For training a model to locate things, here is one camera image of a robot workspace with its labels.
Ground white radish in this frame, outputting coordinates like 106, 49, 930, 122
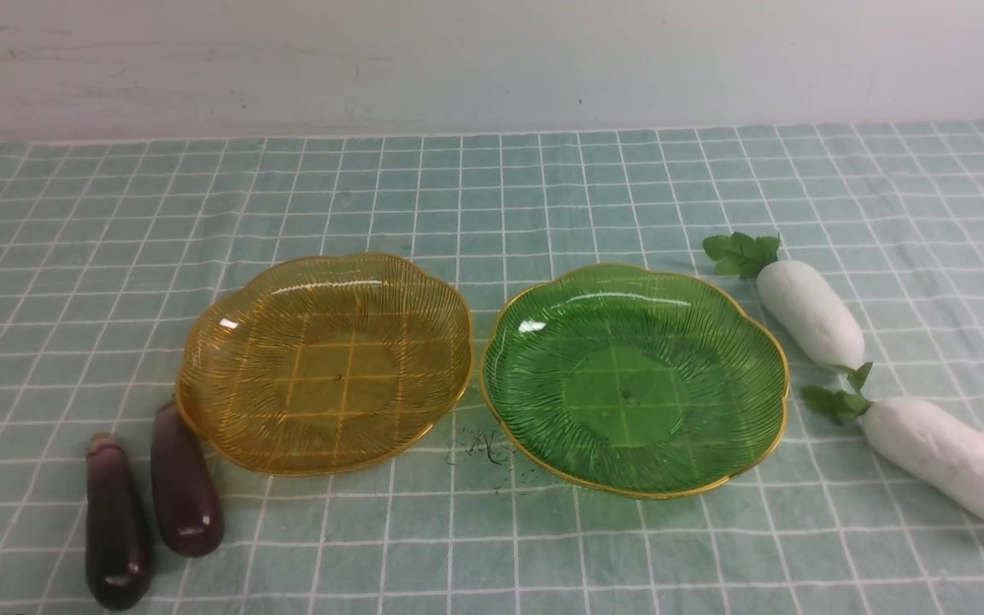
800, 363, 984, 520
702, 232, 864, 370

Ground purple eggplant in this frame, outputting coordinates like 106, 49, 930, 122
149, 401, 224, 558
85, 432, 153, 612

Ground green plastic plate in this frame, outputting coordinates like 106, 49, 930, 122
479, 262, 790, 499

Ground amber plastic plate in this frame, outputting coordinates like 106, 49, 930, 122
175, 252, 475, 476

